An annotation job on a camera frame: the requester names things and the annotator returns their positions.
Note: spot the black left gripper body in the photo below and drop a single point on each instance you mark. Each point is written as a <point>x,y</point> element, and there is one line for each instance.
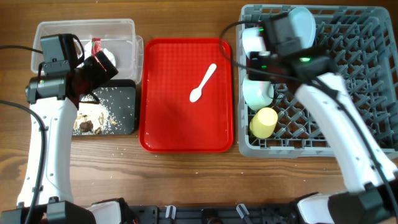
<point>93,74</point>

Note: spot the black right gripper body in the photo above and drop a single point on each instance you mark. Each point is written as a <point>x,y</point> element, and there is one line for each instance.
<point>260,64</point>

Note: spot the white napkin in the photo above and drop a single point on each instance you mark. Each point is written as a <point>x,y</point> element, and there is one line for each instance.
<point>110,56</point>

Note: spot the blue bowl with rice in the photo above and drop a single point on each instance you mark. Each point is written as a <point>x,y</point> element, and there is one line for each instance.
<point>253,40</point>

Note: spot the red strawberry snack wrapper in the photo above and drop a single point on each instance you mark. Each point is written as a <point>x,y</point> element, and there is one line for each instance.
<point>95,45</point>

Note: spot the mint green bowl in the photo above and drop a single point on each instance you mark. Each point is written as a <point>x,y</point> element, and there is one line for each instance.
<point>257,94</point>

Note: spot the rice and food scraps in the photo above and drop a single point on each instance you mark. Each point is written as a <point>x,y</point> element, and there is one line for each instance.
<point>93,116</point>

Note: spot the yellow plastic cup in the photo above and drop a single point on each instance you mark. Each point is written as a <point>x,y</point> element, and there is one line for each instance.
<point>263,123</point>

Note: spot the light blue plate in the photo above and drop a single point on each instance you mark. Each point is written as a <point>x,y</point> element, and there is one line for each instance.
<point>304,25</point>

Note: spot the cream plastic spoon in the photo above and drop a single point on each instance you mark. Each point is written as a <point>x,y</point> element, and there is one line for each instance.
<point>197,92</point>

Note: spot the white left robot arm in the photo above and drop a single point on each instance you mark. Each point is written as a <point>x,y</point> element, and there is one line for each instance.
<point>46,195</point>

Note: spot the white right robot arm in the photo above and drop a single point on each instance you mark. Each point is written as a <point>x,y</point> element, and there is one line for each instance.
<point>369,175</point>

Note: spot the black food waste tray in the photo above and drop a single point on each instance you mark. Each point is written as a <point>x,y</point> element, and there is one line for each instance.
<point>121,105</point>

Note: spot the grey dishwasher rack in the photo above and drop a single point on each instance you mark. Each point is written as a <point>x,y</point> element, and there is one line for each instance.
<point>361,41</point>

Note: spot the red serving tray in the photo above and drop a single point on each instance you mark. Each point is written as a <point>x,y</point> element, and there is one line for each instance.
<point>169,122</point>

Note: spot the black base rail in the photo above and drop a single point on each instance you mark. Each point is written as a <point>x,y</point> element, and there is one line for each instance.
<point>268,214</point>

